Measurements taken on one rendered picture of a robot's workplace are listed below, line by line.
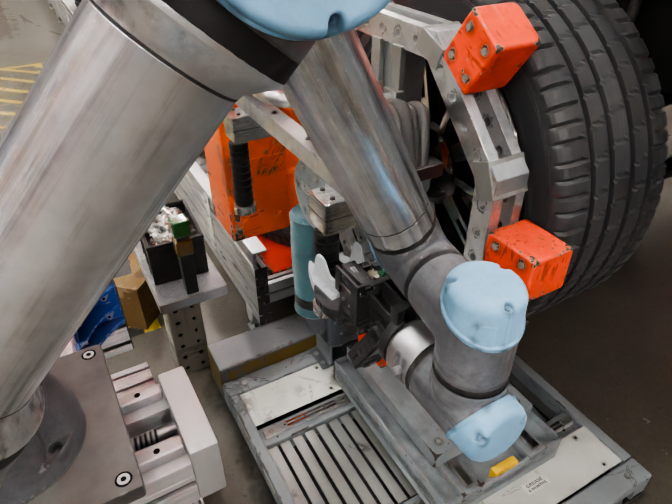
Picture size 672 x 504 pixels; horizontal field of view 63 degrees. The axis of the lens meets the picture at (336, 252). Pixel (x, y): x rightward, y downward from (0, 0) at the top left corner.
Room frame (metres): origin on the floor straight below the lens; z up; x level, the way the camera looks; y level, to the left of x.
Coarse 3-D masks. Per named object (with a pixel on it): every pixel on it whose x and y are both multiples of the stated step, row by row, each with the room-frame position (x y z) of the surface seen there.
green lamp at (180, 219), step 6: (174, 216) 1.05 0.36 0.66; (180, 216) 1.05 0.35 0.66; (168, 222) 1.04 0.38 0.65; (174, 222) 1.03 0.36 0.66; (180, 222) 1.03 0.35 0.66; (186, 222) 1.03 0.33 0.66; (174, 228) 1.02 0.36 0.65; (180, 228) 1.02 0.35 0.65; (186, 228) 1.03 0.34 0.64; (174, 234) 1.02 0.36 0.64; (180, 234) 1.02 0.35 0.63; (186, 234) 1.03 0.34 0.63
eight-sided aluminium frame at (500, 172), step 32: (384, 32) 0.90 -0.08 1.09; (416, 32) 0.82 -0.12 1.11; (448, 32) 0.79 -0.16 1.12; (448, 96) 0.75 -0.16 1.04; (480, 96) 0.75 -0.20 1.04; (480, 128) 0.70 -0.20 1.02; (480, 160) 0.68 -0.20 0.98; (512, 160) 0.68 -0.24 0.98; (480, 192) 0.67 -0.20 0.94; (512, 192) 0.66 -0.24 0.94; (480, 224) 0.66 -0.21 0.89; (480, 256) 0.65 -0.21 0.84
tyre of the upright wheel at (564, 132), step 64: (448, 0) 0.90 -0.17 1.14; (512, 0) 0.83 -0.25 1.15; (576, 0) 0.87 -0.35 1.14; (576, 64) 0.76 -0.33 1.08; (640, 64) 0.80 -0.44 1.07; (576, 128) 0.69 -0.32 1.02; (640, 128) 0.74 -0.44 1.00; (576, 192) 0.66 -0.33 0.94; (640, 192) 0.72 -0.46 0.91; (576, 256) 0.66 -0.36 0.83
